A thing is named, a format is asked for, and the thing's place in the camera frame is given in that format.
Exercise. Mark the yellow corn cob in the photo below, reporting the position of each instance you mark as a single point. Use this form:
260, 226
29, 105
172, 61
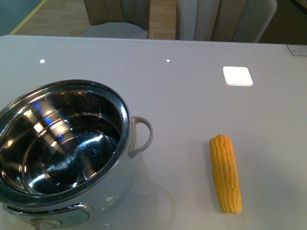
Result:
225, 175

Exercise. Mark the white electric cooking pot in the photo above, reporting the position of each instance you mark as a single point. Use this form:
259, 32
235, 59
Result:
67, 153

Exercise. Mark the beige chair left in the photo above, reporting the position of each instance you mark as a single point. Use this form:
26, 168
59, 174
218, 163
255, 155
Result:
118, 19

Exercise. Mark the beige chair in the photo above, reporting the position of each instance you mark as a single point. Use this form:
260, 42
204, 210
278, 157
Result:
242, 21
118, 19

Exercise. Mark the beige chair right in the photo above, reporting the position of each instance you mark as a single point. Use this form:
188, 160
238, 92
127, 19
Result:
242, 21

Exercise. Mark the table corner label sticker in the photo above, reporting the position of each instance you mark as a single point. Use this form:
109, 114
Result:
298, 50

